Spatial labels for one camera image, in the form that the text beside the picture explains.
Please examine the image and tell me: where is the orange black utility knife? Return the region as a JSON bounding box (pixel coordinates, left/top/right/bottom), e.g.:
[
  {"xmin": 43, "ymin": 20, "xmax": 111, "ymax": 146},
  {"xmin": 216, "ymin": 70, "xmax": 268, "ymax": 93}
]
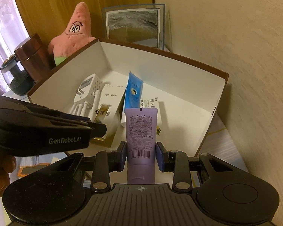
[{"xmin": 17, "ymin": 163, "xmax": 50, "ymax": 178}]

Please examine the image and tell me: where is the purple cream tube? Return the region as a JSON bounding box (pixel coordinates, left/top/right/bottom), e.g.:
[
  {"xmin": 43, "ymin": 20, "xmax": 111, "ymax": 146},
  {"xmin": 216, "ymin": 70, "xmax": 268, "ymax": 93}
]
[{"xmin": 125, "ymin": 108, "xmax": 156, "ymax": 184}]

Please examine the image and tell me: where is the white gold carton box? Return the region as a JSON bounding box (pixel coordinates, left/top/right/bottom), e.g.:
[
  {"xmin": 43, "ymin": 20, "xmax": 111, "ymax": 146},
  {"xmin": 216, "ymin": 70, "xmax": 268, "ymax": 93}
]
[{"xmin": 91, "ymin": 84, "xmax": 126, "ymax": 147}]

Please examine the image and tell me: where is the blue white cream tube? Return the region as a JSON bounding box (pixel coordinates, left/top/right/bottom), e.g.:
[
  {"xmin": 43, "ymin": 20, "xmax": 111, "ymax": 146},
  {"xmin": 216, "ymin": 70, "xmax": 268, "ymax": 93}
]
[{"xmin": 121, "ymin": 72, "xmax": 144, "ymax": 127}]

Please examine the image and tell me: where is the white green medicine box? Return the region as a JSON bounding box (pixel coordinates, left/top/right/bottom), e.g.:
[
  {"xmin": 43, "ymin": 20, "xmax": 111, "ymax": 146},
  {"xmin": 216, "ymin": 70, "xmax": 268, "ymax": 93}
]
[{"xmin": 140, "ymin": 97, "xmax": 162, "ymax": 137}]

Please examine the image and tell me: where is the person's left hand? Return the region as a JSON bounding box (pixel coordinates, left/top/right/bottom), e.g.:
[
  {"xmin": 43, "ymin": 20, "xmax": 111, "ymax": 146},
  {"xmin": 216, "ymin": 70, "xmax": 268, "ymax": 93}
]
[{"xmin": 0, "ymin": 150, "xmax": 17, "ymax": 197}]

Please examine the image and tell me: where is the dark glass humidifier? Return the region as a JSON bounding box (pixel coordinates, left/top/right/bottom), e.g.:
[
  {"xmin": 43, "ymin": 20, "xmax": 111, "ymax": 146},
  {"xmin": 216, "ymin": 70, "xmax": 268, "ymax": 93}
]
[{"xmin": 0, "ymin": 54, "xmax": 34, "ymax": 96}]

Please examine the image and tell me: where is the brown cylindrical canister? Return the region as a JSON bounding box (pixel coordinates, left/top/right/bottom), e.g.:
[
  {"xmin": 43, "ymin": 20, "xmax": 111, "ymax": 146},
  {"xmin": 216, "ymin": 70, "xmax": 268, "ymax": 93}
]
[{"xmin": 14, "ymin": 34, "xmax": 55, "ymax": 83}]

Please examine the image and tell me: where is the brown cardboard storage box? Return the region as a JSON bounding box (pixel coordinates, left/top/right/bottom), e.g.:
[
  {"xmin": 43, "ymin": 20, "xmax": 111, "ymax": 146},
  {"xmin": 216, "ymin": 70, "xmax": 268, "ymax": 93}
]
[{"xmin": 28, "ymin": 39, "xmax": 228, "ymax": 156}]

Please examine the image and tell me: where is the pink sheer curtain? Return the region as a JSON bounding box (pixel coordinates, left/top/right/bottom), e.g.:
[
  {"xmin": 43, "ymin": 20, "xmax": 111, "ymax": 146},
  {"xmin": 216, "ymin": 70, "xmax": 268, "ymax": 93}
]
[{"xmin": 0, "ymin": 0, "xmax": 28, "ymax": 95}]

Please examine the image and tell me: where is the pink star plush toy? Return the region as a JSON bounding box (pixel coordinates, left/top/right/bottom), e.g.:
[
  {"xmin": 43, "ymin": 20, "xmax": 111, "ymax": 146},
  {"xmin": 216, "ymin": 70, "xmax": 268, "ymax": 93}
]
[{"xmin": 47, "ymin": 2, "xmax": 95, "ymax": 66}]

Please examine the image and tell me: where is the framed grey picture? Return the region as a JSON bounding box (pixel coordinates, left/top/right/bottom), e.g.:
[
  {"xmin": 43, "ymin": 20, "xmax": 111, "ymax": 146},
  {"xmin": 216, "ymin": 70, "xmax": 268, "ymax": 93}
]
[{"xmin": 103, "ymin": 4, "xmax": 165, "ymax": 50}]

